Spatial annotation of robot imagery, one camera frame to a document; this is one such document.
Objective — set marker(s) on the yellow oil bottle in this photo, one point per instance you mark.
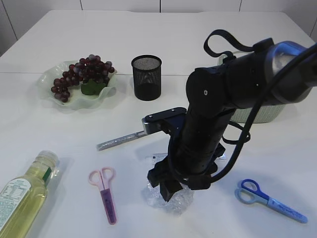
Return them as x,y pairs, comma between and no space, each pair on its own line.
22,197

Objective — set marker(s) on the black mesh pen holder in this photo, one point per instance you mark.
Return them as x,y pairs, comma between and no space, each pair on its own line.
147,77

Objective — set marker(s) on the pink capped scissors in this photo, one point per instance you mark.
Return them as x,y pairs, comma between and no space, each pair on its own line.
102,180

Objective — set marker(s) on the clear plastic ruler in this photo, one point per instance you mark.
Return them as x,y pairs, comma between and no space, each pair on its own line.
154,158

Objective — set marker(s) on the clear plastic sheet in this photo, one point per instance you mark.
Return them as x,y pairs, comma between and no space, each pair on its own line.
177,205

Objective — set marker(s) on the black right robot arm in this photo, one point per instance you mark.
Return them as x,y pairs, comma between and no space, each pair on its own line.
268,75

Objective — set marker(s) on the purple artificial grape bunch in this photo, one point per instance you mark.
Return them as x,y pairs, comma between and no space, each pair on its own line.
90,73

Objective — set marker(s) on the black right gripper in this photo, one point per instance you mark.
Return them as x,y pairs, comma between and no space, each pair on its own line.
184,164

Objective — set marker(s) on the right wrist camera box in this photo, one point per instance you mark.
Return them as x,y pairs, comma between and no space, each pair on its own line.
167,121

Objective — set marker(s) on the silver glitter pen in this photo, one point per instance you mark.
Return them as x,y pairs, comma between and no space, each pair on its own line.
120,140

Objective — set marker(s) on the blue capped scissors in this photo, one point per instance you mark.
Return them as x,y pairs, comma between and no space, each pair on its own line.
249,192

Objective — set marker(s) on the green ruffled glass plate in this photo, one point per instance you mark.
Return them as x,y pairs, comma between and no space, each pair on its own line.
77,100

